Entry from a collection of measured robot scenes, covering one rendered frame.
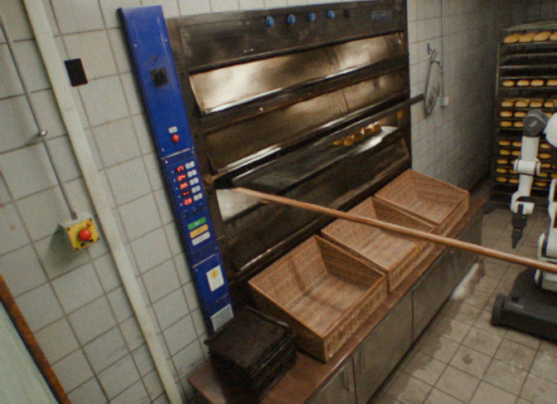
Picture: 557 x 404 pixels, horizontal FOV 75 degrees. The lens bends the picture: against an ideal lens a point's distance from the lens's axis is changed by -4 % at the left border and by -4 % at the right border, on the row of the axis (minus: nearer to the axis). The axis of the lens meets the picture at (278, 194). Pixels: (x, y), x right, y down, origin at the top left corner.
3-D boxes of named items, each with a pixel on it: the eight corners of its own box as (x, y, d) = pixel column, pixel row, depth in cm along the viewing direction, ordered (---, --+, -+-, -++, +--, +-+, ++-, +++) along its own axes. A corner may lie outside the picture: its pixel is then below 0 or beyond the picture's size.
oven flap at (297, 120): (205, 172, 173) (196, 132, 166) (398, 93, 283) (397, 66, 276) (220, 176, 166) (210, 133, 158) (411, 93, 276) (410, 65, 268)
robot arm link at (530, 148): (517, 167, 230) (520, 133, 221) (540, 170, 221) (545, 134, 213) (513, 173, 223) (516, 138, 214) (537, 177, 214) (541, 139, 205)
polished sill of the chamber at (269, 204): (218, 231, 184) (216, 224, 183) (399, 131, 295) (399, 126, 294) (225, 234, 180) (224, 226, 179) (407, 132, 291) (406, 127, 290)
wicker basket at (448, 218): (374, 228, 275) (372, 194, 264) (409, 198, 311) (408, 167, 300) (439, 245, 242) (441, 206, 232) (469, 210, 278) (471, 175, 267)
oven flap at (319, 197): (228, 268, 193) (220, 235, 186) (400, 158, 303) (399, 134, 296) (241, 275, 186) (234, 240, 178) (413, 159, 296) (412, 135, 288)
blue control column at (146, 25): (107, 301, 341) (12, 58, 258) (123, 292, 351) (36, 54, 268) (239, 427, 208) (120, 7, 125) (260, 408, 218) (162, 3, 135)
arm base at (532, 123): (522, 124, 223) (530, 106, 216) (544, 132, 217) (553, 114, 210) (517, 129, 213) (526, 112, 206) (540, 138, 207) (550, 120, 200)
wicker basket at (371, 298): (254, 323, 202) (244, 281, 191) (319, 270, 237) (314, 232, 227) (326, 365, 169) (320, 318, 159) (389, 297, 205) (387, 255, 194)
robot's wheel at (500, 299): (496, 310, 258) (499, 288, 250) (504, 313, 255) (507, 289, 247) (489, 328, 245) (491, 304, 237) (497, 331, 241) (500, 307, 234)
